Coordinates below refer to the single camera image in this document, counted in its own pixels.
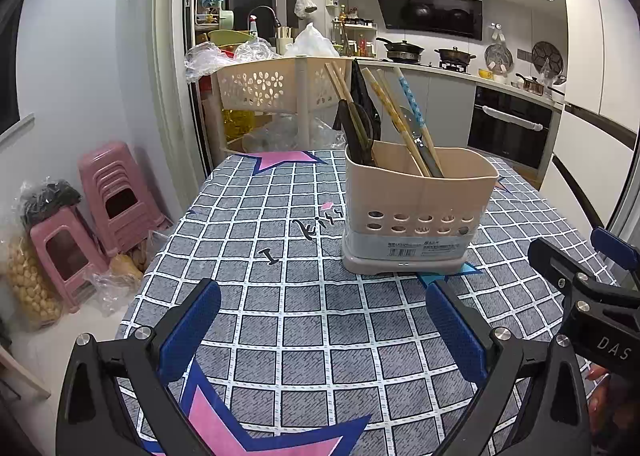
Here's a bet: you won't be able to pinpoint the yellow oil bottle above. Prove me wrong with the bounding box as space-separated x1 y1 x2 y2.
222 108 261 142

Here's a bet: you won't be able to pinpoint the clear plastic bag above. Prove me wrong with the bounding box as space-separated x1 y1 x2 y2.
234 38 281 62
185 42 236 83

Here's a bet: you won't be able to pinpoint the green plastic basin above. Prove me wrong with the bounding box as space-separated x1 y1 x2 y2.
207 28 256 49

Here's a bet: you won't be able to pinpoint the spice rack with bottles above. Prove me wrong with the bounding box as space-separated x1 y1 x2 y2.
331 18 378 59

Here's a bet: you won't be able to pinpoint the clear bag on floor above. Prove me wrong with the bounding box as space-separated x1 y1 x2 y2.
90 236 161 317

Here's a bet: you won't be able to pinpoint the black wok with lid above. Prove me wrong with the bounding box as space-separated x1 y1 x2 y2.
376 37 426 62

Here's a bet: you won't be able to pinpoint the light wooden board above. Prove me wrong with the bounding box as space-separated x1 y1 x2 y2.
0 346 51 399

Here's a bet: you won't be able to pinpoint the hanging metal strainer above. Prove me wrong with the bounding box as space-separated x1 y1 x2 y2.
484 42 515 74

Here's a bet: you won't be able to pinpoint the black hanging bag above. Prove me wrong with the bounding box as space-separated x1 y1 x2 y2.
332 58 383 142

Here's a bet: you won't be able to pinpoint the black plastic utensil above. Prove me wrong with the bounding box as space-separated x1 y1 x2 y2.
332 100 373 167
356 105 382 159

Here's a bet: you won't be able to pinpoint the person's right hand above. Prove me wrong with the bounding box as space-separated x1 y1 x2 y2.
585 363 615 438

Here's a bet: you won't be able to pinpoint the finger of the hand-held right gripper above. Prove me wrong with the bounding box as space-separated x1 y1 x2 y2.
590 227 640 293
528 237 601 297

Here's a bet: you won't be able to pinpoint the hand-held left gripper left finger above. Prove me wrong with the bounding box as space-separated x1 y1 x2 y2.
56 278 222 456

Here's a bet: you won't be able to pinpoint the black built-in oven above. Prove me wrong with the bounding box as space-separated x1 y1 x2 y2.
467 85 556 172

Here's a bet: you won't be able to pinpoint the beige plastic utensil holder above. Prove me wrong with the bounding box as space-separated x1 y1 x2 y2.
341 138 501 277

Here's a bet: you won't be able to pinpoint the dark window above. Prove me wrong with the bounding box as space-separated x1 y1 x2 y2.
0 0 23 137

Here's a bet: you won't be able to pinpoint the steel pot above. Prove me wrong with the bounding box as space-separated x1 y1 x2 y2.
515 73 546 96

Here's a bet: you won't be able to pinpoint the grey kitchen counter cabinets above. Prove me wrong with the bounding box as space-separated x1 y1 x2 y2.
350 61 563 177

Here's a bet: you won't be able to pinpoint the blue dotted chopstick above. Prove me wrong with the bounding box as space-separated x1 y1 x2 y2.
393 67 445 178

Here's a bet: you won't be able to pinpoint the bag of yellow balls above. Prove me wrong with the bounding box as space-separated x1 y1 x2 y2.
0 231 63 332

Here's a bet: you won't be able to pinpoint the black plastic bag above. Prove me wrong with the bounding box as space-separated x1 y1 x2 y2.
19 178 82 227

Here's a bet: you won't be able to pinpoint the stack of pink stools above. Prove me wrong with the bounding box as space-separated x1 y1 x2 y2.
77 141 173 257

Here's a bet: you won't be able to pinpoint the pink plastic stool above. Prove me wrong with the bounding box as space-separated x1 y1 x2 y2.
29 208 111 314

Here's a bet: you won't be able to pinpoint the whitish plastic bag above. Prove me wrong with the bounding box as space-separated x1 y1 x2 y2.
295 22 340 58

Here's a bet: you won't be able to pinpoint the black kitchen faucet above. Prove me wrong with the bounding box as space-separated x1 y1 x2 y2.
248 6 282 32

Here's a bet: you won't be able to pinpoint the grey checked tablecloth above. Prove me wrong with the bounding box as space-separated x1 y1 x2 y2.
115 150 626 456

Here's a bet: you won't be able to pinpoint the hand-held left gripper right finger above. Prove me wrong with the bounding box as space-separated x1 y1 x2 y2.
425 280 593 456

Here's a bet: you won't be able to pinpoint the tall white cabinet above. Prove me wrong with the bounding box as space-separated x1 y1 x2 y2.
540 0 640 232

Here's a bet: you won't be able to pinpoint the hanging round metal rack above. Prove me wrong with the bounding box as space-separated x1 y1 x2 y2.
531 41 565 74

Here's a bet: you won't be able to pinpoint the black range hood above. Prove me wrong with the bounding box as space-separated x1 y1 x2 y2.
370 0 485 41

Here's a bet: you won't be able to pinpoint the beige perforated storage rack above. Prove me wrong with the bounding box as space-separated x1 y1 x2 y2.
210 55 353 157

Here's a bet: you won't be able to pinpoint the patterned bamboo chopstick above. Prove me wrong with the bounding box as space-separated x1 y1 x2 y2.
361 67 432 178

